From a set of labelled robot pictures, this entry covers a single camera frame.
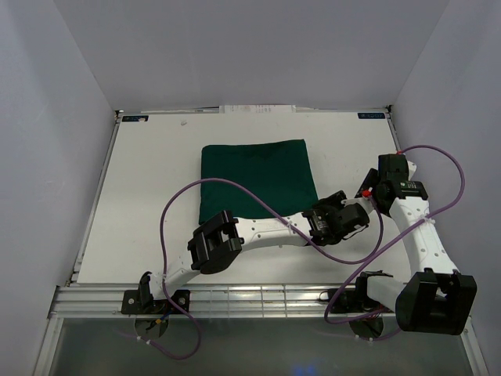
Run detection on aluminium front frame rail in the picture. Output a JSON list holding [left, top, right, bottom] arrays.
[[49, 284, 470, 319]]

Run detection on blue label left corner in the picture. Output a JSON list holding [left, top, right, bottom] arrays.
[[121, 115, 149, 122]]

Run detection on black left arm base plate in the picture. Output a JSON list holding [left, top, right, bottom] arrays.
[[120, 290, 190, 315]]

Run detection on blue label right corner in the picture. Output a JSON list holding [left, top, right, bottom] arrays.
[[357, 112, 386, 119]]

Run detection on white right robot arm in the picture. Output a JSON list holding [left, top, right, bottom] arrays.
[[353, 154, 477, 335]]

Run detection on white paper sheet at back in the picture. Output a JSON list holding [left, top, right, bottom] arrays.
[[219, 104, 296, 114]]

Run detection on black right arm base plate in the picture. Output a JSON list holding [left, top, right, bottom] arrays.
[[330, 289, 393, 316]]

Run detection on dark green surgical drape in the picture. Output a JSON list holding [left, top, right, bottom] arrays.
[[199, 139, 318, 224]]

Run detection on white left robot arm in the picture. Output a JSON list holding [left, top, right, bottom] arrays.
[[138, 191, 373, 313]]

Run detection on blue label corner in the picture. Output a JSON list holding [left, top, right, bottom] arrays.
[[121, 115, 149, 122], [357, 112, 386, 119]]

